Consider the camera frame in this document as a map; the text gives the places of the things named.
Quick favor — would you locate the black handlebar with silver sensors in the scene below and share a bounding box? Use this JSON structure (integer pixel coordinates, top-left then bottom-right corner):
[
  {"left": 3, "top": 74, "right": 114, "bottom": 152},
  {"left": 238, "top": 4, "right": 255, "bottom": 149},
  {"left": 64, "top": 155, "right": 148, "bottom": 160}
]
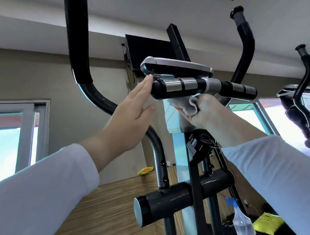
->
[{"left": 150, "top": 71, "right": 259, "bottom": 108}]

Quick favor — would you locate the person's left hand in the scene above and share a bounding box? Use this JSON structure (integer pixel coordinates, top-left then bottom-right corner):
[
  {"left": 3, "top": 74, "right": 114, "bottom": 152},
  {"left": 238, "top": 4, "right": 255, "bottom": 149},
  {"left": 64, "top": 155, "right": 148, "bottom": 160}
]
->
[{"left": 97, "top": 74, "right": 159, "bottom": 154}]

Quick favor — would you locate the black wall television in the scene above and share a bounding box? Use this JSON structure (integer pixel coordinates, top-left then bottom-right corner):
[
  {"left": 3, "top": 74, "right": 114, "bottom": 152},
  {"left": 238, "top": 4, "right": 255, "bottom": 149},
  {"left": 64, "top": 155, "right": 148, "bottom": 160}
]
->
[{"left": 125, "top": 31, "right": 179, "bottom": 73}]

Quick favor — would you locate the silver black elliptical console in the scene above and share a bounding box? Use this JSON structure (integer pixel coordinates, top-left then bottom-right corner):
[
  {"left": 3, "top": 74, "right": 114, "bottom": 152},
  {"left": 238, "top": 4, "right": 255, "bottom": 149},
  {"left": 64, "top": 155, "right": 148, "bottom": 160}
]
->
[{"left": 139, "top": 52, "right": 215, "bottom": 83}]

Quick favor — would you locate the grey framed window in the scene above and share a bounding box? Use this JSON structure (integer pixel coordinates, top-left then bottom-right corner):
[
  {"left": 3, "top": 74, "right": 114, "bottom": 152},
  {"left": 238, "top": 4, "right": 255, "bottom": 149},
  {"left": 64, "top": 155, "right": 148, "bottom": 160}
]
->
[
  {"left": 0, "top": 96, "right": 57, "bottom": 187},
  {"left": 228, "top": 95, "right": 310, "bottom": 165}
]

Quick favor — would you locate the white cleaning cloth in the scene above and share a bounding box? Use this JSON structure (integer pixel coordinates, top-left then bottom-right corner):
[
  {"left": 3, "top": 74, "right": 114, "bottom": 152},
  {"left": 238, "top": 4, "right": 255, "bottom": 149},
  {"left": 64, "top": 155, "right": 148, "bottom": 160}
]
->
[{"left": 167, "top": 94, "right": 201, "bottom": 118}]

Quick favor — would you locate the yellow packet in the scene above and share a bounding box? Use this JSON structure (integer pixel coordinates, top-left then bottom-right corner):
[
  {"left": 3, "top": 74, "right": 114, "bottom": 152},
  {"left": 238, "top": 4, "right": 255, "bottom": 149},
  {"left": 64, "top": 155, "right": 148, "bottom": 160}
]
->
[{"left": 137, "top": 166, "right": 155, "bottom": 176}]

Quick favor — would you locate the black television cable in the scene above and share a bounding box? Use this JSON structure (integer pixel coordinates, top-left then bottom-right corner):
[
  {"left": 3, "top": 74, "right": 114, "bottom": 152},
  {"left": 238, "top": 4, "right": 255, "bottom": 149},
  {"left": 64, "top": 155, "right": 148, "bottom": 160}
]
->
[{"left": 121, "top": 43, "right": 133, "bottom": 93}]

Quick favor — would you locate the person's right forearm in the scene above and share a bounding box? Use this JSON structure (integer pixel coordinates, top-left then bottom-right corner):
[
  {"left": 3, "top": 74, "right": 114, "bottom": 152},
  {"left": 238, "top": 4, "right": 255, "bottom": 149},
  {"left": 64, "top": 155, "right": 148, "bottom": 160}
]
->
[{"left": 204, "top": 102, "right": 310, "bottom": 235}]

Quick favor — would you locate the black elliptical machine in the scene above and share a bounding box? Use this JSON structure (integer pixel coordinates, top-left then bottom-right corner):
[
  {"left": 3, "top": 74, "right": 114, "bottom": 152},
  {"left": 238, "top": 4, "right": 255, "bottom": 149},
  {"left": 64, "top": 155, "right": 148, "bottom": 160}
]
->
[{"left": 273, "top": 44, "right": 310, "bottom": 164}]

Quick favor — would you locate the clear spray bottle blue nozzle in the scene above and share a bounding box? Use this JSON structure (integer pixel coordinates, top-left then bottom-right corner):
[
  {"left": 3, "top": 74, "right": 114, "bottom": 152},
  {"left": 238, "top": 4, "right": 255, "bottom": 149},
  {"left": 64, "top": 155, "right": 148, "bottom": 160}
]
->
[{"left": 225, "top": 195, "right": 257, "bottom": 235}]

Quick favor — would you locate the yellow cloth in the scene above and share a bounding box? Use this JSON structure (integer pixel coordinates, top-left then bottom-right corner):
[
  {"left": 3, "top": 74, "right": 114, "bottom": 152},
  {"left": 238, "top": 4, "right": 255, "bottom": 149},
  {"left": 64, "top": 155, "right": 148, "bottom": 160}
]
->
[{"left": 251, "top": 210, "right": 286, "bottom": 235}]

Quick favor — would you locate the black tablet holder bracket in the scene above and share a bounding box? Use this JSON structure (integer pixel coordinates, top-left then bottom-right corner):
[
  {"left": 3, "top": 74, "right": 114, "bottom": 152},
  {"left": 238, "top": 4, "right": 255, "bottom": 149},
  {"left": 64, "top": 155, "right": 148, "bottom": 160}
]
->
[{"left": 166, "top": 22, "right": 192, "bottom": 64}]

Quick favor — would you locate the black resistance knob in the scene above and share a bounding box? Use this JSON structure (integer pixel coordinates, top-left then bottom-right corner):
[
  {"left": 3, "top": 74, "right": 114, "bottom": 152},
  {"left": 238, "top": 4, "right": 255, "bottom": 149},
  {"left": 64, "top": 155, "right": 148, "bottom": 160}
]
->
[{"left": 186, "top": 127, "right": 222, "bottom": 162}]

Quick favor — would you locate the black pivot axle tube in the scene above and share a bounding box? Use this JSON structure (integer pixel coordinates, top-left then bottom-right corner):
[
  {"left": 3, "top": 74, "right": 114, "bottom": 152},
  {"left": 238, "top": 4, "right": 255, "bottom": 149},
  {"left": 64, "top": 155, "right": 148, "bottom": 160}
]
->
[{"left": 131, "top": 168, "right": 238, "bottom": 228}]

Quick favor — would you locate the person's right hand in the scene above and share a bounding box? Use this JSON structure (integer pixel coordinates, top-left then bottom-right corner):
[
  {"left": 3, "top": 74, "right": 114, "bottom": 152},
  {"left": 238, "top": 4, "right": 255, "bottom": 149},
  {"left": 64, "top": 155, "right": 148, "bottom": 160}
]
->
[{"left": 174, "top": 92, "right": 228, "bottom": 137}]

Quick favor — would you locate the person's left forearm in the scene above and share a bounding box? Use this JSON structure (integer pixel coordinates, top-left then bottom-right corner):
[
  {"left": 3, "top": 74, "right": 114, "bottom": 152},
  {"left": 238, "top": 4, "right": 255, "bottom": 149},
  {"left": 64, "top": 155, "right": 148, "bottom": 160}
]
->
[{"left": 0, "top": 129, "right": 134, "bottom": 235}]

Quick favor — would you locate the silver elliptical centre column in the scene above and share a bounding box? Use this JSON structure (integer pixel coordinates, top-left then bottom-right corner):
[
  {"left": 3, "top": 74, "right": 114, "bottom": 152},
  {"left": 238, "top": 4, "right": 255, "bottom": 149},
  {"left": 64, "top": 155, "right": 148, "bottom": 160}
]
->
[{"left": 162, "top": 99, "right": 206, "bottom": 235}]

